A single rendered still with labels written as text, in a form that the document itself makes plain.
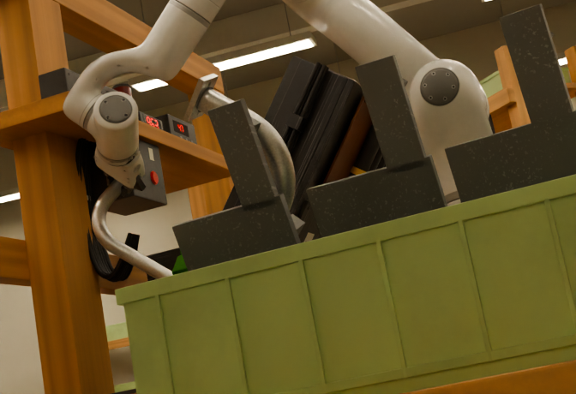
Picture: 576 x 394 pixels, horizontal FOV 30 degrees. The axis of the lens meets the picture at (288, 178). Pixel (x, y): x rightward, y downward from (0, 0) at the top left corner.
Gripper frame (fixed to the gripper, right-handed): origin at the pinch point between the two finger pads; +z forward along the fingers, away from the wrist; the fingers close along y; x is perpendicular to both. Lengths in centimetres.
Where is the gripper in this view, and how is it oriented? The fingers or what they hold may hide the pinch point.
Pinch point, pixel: (119, 182)
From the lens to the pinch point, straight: 232.8
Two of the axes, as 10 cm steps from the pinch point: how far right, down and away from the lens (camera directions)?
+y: -8.2, -5.4, 1.6
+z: -1.1, 4.4, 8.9
